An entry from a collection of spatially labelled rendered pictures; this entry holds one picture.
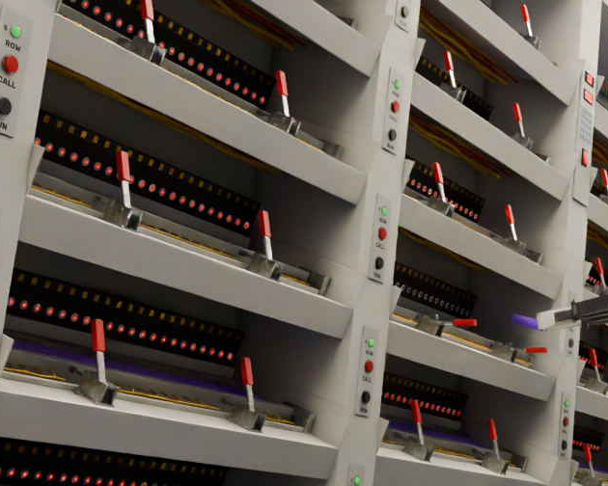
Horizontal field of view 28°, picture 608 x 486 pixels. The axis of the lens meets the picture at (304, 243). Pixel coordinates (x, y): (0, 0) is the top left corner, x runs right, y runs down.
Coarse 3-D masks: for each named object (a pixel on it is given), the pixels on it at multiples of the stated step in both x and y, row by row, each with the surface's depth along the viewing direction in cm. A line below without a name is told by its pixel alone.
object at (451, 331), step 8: (400, 312) 186; (408, 312) 188; (416, 312) 189; (408, 320) 185; (416, 320) 190; (448, 328) 198; (456, 328) 200; (456, 336) 200; (464, 336) 203; (472, 336) 205; (480, 344) 206; (488, 344) 210; (520, 352) 220; (520, 360) 221
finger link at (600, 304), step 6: (588, 300) 207; (594, 300) 206; (600, 300) 206; (606, 300) 205; (582, 306) 208; (588, 306) 207; (594, 306) 206; (600, 306) 205; (606, 306) 205; (582, 312) 208; (588, 312) 207; (594, 312) 207
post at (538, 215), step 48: (528, 0) 244; (576, 0) 237; (576, 48) 235; (528, 96) 239; (576, 96) 233; (480, 192) 240; (528, 192) 234; (576, 240) 231; (480, 288) 235; (528, 288) 229; (576, 288) 230; (528, 336) 227; (576, 336) 230; (480, 384) 230; (528, 432) 222
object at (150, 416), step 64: (64, 320) 145; (128, 320) 154; (192, 320) 162; (0, 384) 118; (64, 384) 128; (128, 384) 139; (192, 384) 154; (256, 384) 172; (128, 448) 131; (192, 448) 139; (256, 448) 148; (320, 448) 159
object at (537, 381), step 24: (432, 312) 219; (408, 336) 179; (432, 336) 185; (480, 336) 232; (504, 336) 229; (432, 360) 186; (456, 360) 192; (480, 360) 198; (528, 360) 223; (552, 360) 223; (504, 384) 206; (528, 384) 213; (552, 384) 221
